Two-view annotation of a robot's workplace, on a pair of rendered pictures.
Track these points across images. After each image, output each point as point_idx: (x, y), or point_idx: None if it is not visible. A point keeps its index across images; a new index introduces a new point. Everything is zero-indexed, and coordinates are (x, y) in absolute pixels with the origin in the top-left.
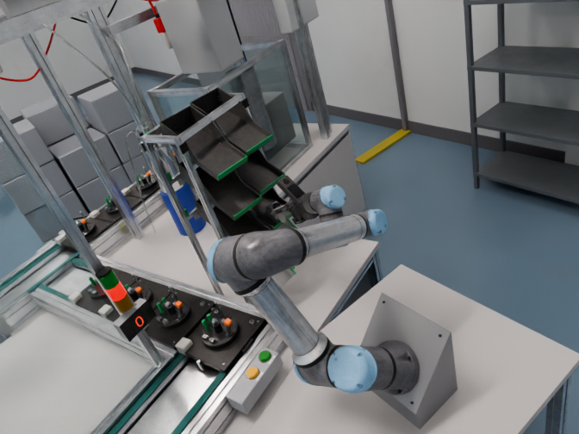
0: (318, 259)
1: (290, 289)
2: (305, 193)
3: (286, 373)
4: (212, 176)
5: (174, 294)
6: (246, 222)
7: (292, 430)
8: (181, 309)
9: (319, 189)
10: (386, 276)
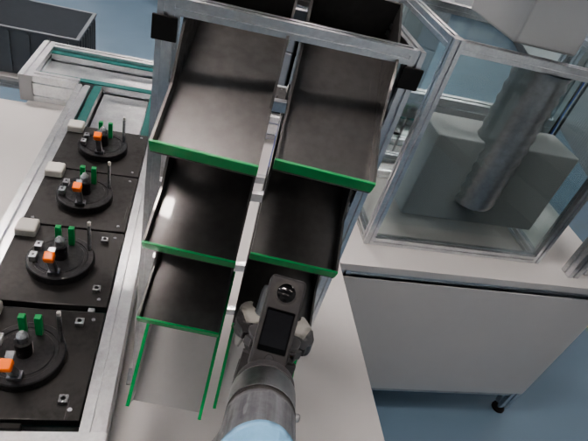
0: (304, 421)
1: (212, 411)
2: (287, 358)
3: None
4: None
5: (89, 238)
6: (217, 268)
7: None
8: (52, 266)
9: (261, 410)
10: None
